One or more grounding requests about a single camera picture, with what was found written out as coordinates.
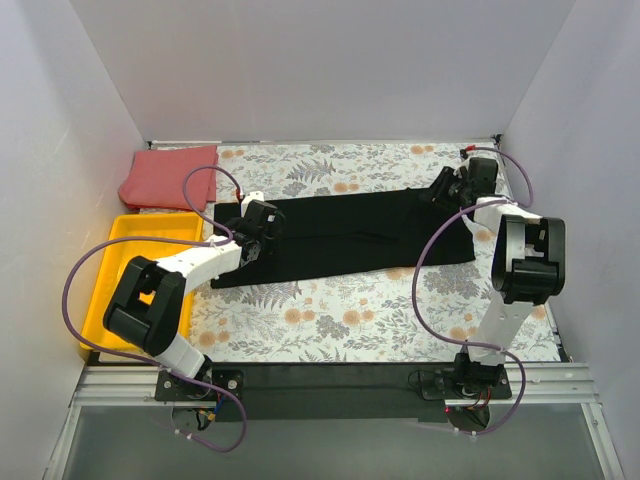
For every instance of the aluminium frame rail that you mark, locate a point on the aluminium frame rail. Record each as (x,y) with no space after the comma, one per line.
(101,386)

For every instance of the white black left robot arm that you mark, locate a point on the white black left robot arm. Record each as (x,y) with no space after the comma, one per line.
(146,305)

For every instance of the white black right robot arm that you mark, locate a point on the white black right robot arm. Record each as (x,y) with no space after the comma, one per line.
(528,268)

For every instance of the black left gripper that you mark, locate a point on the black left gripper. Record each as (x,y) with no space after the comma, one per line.
(272,226)

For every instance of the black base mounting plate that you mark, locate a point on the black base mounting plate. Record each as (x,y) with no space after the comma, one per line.
(339,391)

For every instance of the black t shirt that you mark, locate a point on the black t shirt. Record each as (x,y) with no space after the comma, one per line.
(337,235)

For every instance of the folded red t shirt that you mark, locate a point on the folded red t shirt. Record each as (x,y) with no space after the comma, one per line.
(156,177)

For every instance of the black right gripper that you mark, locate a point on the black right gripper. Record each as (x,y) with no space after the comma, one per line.
(445,182)

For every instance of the floral table mat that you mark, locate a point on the floral table mat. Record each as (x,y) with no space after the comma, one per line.
(387,315)

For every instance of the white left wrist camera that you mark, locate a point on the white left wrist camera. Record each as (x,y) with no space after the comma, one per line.
(247,199)

